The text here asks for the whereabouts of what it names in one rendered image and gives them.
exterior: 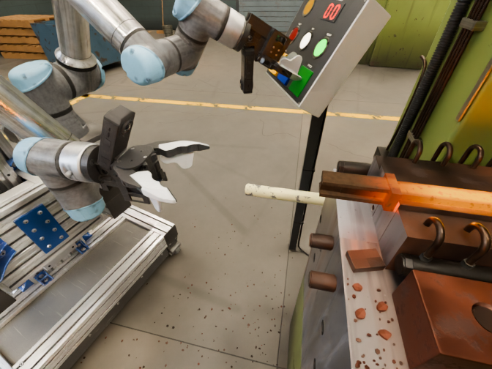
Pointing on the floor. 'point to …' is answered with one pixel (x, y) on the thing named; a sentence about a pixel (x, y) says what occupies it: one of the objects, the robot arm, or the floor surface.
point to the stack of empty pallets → (21, 36)
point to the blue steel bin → (48, 35)
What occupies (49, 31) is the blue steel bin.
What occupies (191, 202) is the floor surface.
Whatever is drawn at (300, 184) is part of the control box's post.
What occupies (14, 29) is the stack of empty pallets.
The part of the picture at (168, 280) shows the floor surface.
